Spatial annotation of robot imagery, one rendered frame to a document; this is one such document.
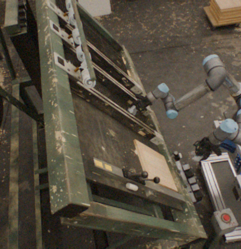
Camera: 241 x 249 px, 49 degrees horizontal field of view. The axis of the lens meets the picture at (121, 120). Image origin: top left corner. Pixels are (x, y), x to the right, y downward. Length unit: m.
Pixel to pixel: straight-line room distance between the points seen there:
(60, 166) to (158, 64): 3.44
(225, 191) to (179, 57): 2.34
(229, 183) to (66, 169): 2.16
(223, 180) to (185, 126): 0.90
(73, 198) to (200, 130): 2.68
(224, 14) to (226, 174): 2.81
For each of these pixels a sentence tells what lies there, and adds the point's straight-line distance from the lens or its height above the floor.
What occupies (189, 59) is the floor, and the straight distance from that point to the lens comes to 4.39.
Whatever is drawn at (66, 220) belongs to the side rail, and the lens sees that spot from 1.09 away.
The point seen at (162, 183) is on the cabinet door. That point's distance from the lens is 1.86.
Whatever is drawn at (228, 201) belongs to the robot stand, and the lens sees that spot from 2.84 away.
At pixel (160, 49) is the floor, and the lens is 4.57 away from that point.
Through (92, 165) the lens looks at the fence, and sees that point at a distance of 1.26.
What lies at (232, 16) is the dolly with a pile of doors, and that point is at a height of 0.26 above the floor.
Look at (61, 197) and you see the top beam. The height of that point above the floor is 1.93.
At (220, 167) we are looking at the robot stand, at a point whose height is 0.21.
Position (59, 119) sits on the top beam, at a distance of 1.13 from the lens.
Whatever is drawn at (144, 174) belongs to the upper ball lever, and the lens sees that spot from 1.37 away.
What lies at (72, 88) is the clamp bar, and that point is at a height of 1.74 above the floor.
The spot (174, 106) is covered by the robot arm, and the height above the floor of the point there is 1.35.
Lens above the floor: 2.78
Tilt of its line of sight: 51 degrees down
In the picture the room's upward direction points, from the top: 10 degrees counter-clockwise
